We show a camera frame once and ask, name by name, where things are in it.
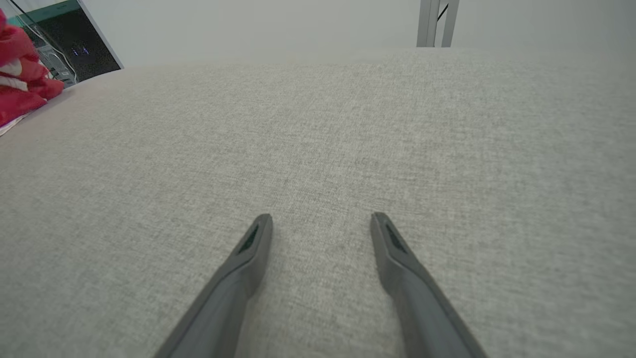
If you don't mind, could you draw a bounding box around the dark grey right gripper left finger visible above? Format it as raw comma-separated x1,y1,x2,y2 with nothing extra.
154,214,273,358

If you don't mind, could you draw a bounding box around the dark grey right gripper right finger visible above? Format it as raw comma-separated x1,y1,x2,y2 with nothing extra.
371,212,488,358

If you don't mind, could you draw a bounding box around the red and white garment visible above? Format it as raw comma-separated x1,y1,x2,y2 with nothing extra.
0,9,65,136

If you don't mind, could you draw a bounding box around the light grey fabric sofa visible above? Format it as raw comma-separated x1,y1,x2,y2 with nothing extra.
0,47,636,358

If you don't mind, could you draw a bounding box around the black computer tower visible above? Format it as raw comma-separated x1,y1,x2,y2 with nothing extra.
15,5,121,85

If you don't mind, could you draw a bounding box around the aluminium frame post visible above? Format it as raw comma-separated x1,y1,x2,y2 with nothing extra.
416,0,460,48

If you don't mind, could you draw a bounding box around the grey slanted frame post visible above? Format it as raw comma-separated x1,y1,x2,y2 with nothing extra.
77,0,124,69

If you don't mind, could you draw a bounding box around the white cable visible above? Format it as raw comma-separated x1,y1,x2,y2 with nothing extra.
20,20,78,85

